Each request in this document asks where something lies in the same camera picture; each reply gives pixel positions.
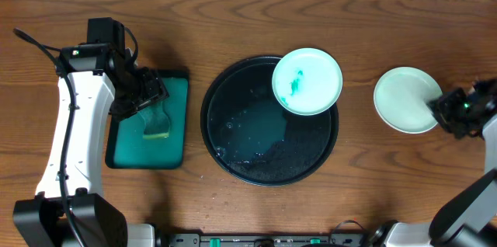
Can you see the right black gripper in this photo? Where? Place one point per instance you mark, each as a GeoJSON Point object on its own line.
{"type": "Point", "coordinates": [443, 108]}

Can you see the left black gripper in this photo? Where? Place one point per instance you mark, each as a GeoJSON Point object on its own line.
{"type": "Point", "coordinates": [147, 94]}

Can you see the green yellow sponge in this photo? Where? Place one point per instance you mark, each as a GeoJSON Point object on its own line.
{"type": "Point", "coordinates": [156, 122]}

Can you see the mint green plate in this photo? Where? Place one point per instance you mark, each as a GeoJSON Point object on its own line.
{"type": "Point", "coordinates": [307, 81]}
{"type": "Point", "coordinates": [401, 96]}

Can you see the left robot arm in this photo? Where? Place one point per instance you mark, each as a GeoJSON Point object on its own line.
{"type": "Point", "coordinates": [68, 209]}

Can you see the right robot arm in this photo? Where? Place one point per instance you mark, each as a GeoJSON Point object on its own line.
{"type": "Point", "coordinates": [465, 220]}

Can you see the black rectangular water tray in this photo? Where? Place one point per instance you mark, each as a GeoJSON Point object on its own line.
{"type": "Point", "coordinates": [126, 148]}

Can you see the round black serving tray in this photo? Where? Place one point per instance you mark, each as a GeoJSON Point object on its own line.
{"type": "Point", "coordinates": [252, 137]}

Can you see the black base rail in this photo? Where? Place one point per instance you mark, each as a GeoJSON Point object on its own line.
{"type": "Point", "coordinates": [197, 240]}

